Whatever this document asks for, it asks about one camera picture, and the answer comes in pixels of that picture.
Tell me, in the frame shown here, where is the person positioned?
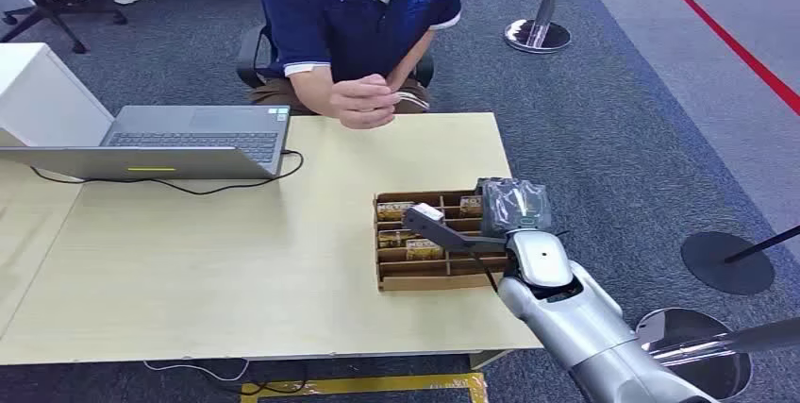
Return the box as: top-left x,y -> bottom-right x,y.
249,0 -> 464,131

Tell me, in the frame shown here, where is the grey laptop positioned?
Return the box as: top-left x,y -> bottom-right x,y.
0,105 -> 292,181

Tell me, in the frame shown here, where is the chrome stanchion with mirror base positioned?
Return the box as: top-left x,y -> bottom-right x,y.
634,307 -> 800,403

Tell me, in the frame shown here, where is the chrome stanchion with round base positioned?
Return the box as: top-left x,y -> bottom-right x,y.
503,0 -> 578,55

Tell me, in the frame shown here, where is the cardboard divider box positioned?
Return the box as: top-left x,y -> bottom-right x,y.
373,190 -> 518,293

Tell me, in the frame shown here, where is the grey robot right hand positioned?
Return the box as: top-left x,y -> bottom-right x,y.
475,177 -> 553,238

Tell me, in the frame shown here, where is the person's right hand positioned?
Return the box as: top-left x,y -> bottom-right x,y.
328,73 -> 399,131

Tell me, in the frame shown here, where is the white floor cable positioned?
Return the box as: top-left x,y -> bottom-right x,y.
142,359 -> 252,384

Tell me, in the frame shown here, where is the black office chair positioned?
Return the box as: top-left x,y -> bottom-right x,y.
235,22 -> 436,90

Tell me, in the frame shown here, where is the wrist camera on dark bracket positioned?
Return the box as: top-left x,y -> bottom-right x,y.
402,202 -> 508,256

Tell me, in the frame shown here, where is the black laptop cable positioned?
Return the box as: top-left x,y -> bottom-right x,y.
29,149 -> 306,197

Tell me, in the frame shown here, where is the black stanchion with flat base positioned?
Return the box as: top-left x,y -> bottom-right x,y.
679,224 -> 800,297

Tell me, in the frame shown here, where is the black swivel chair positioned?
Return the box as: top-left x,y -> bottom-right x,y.
0,0 -> 130,55

